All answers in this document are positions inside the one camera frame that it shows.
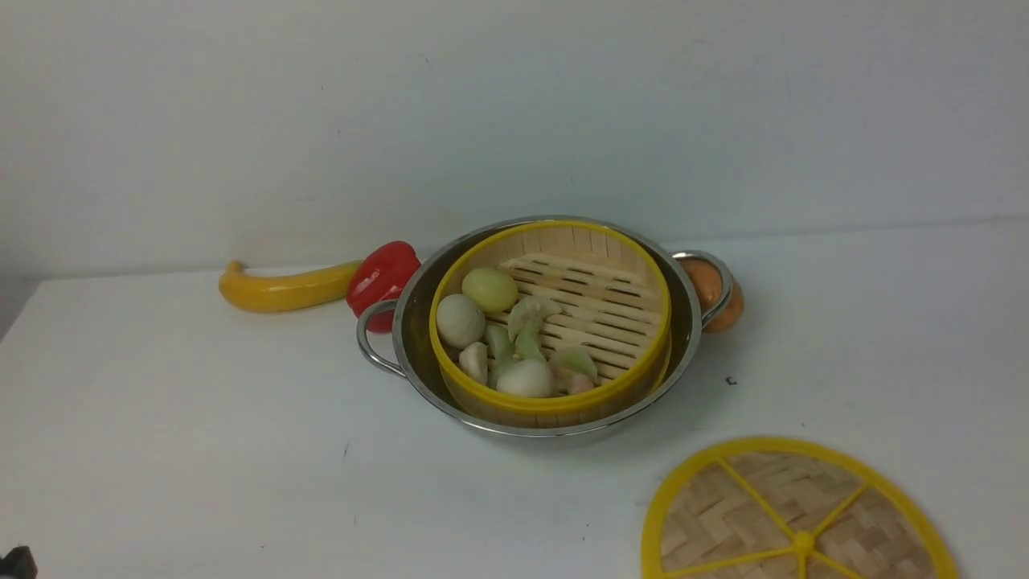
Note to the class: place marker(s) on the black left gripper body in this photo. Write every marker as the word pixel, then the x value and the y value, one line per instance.
pixel 19 563

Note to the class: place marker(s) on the yellow bamboo steamer basket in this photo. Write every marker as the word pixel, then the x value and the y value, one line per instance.
pixel 615 305

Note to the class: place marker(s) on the yellow woven steamer lid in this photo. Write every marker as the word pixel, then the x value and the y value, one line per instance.
pixel 778 507

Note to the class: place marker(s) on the stainless steel pot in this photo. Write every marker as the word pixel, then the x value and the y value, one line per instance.
pixel 395 335

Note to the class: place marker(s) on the yellow toy banana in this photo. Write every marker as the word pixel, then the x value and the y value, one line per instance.
pixel 280 294

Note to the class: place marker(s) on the red toy bell pepper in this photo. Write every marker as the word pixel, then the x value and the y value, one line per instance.
pixel 382 276

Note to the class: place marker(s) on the white toy bun left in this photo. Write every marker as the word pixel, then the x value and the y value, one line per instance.
pixel 459 321

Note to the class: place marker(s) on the white toy bun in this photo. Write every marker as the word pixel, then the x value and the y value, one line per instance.
pixel 527 378
pixel 459 321

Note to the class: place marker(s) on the green toy dumpling bottom-left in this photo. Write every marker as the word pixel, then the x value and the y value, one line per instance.
pixel 503 351

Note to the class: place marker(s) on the white toy bun centre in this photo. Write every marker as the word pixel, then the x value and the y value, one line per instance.
pixel 527 378

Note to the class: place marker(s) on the yellow toy bun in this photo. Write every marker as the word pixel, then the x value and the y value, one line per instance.
pixel 492 290

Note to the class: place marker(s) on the green toy dumpling lower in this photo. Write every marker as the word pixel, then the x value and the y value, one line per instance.
pixel 527 344

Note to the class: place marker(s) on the pale green toy dumpling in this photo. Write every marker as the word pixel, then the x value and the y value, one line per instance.
pixel 531 308

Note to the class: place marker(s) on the pink white toy dumpling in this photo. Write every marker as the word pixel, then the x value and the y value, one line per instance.
pixel 578 383

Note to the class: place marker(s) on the green toy dumpling upper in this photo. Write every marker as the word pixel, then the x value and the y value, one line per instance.
pixel 576 359

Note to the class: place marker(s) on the orange toy potato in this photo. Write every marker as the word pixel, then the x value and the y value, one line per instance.
pixel 707 282

